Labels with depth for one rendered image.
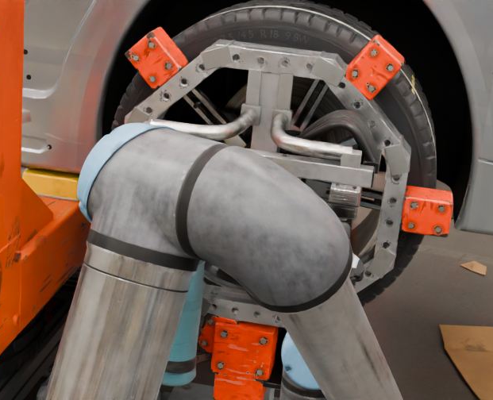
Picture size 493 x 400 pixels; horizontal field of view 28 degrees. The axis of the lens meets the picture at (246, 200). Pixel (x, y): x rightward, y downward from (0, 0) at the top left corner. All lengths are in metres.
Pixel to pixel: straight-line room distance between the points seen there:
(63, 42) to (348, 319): 1.31
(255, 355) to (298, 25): 0.65
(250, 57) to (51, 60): 0.57
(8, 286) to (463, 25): 1.01
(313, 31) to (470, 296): 2.06
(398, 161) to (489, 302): 1.97
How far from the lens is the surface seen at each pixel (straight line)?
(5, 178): 1.81
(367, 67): 1.80
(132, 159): 0.97
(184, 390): 2.44
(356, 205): 1.63
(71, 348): 1.00
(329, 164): 1.65
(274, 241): 0.92
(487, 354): 3.34
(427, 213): 1.87
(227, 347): 2.00
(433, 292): 3.75
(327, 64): 1.80
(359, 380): 1.15
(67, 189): 2.27
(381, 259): 1.90
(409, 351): 3.27
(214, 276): 2.05
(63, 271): 2.21
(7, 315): 1.92
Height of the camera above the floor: 1.44
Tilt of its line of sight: 19 degrees down
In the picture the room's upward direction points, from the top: 6 degrees clockwise
